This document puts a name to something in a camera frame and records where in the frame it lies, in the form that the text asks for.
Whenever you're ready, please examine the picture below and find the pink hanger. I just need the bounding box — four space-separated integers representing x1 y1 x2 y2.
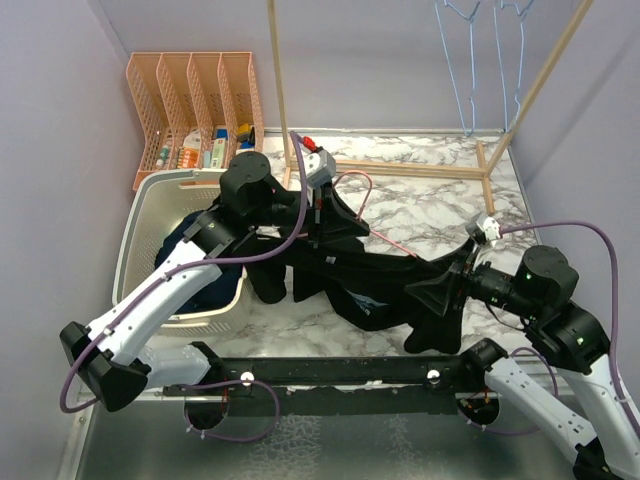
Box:
333 169 417 258

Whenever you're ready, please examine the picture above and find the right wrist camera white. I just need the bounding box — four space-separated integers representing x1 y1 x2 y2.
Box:
465 212 502 248

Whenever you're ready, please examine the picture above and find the purple cable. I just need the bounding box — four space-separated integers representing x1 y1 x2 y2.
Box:
59 130 310 414
499 220 640 436

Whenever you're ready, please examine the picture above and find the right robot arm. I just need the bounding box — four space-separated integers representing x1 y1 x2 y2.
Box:
405 245 639 479

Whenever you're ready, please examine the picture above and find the navy blue t shirt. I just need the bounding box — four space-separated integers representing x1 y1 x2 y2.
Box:
153 209 246 316

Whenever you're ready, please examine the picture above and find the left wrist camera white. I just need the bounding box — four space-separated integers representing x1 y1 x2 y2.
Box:
302 136 337 188

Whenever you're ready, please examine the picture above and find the light blue wire hanger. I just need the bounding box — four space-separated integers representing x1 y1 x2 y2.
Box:
492 1 535 133

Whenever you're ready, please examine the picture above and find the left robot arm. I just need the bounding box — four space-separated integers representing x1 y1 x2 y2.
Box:
60 149 337 412

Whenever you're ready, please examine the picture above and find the black t shirt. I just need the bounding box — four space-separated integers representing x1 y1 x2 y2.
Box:
215 201 475 354

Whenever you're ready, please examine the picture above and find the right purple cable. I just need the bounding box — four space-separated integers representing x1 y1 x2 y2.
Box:
499 220 640 436

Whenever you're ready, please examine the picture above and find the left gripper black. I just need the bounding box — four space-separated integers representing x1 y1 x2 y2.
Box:
247 175 370 246

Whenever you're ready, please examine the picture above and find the cream plastic laundry basket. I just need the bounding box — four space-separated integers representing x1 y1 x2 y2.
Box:
112 169 253 338

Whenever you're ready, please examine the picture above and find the wooden clothes rack frame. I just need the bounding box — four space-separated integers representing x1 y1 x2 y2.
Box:
267 0 596 217

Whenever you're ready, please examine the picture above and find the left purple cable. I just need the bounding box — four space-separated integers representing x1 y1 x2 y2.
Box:
59 130 310 414

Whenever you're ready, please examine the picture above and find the orange plastic file organizer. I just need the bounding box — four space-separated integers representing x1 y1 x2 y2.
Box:
126 52 265 189

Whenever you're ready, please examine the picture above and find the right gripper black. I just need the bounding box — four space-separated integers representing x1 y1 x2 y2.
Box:
405 235 542 319

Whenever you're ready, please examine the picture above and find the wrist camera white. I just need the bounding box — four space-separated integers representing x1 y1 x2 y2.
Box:
302 136 337 188
465 212 502 248

